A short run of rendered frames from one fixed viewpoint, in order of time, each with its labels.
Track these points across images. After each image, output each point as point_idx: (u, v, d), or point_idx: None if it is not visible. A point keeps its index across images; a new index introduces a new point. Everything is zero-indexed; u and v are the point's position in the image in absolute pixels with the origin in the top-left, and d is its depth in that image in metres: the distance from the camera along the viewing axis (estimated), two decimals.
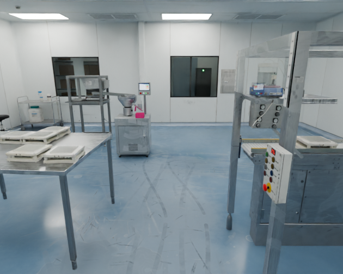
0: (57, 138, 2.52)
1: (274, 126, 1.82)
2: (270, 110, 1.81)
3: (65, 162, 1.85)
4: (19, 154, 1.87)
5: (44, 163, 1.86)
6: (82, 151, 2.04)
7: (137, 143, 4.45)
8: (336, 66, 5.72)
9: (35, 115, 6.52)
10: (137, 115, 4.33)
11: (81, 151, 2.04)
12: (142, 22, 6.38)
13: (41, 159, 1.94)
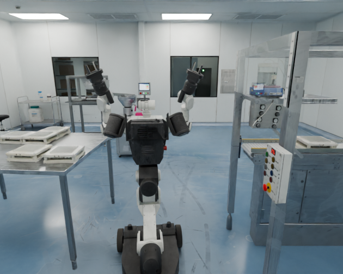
0: (57, 138, 2.52)
1: (274, 126, 1.82)
2: (270, 110, 1.81)
3: (65, 162, 1.85)
4: (19, 154, 1.87)
5: (44, 163, 1.86)
6: (82, 151, 2.04)
7: None
8: (336, 66, 5.72)
9: (35, 115, 6.52)
10: (137, 115, 4.33)
11: (81, 151, 2.04)
12: (142, 22, 6.38)
13: (41, 159, 1.94)
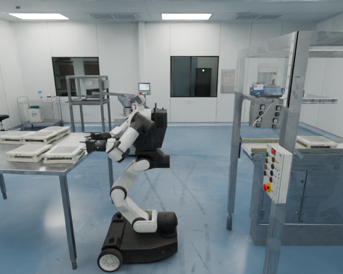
0: (57, 138, 2.52)
1: (274, 126, 1.82)
2: (270, 110, 1.81)
3: (65, 162, 1.85)
4: (19, 154, 1.87)
5: (44, 163, 1.86)
6: (82, 151, 2.04)
7: None
8: (336, 66, 5.72)
9: (35, 115, 6.52)
10: None
11: (81, 151, 2.04)
12: (142, 22, 6.38)
13: (41, 159, 1.94)
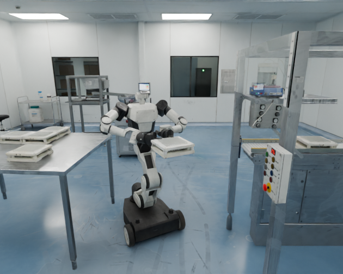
0: (57, 138, 2.52)
1: (274, 126, 1.82)
2: (270, 110, 1.81)
3: None
4: (19, 154, 1.87)
5: (193, 153, 1.73)
6: None
7: None
8: (336, 66, 5.72)
9: (35, 115, 6.52)
10: None
11: None
12: (142, 22, 6.38)
13: (41, 159, 1.94)
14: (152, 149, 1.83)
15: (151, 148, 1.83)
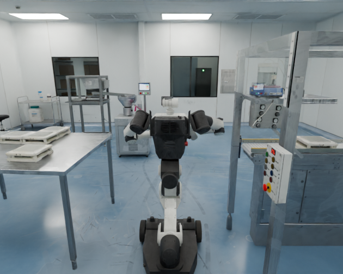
0: (57, 138, 2.52)
1: (274, 126, 1.82)
2: (270, 110, 1.81)
3: None
4: (19, 154, 1.87)
5: None
6: None
7: (137, 143, 4.45)
8: (336, 66, 5.72)
9: (35, 115, 6.52)
10: None
11: None
12: (142, 22, 6.38)
13: (41, 159, 1.94)
14: None
15: None
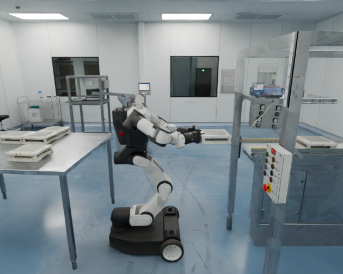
0: (57, 138, 2.52)
1: (274, 126, 1.82)
2: (270, 110, 1.81)
3: None
4: (19, 154, 1.87)
5: None
6: (202, 139, 1.98)
7: None
8: (336, 66, 5.72)
9: (35, 115, 6.52)
10: None
11: None
12: (142, 22, 6.38)
13: (41, 159, 1.94)
14: (203, 144, 1.95)
15: (203, 143, 1.95)
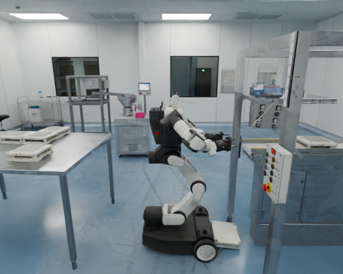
0: (57, 138, 2.52)
1: (274, 126, 1.82)
2: (270, 110, 1.81)
3: (227, 222, 2.37)
4: (19, 154, 1.87)
5: (211, 220, 2.35)
6: None
7: (137, 143, 4.45)
8: (336, 66, 5.72)
9: (35, 115, 6.52)
10: (137, 115, 4.33)
11: None
12: (142, 22, 6.38)
13: (41, 159, 1.94)
14: (239, 243, 2.16)
15: (239, 244, 2.16)
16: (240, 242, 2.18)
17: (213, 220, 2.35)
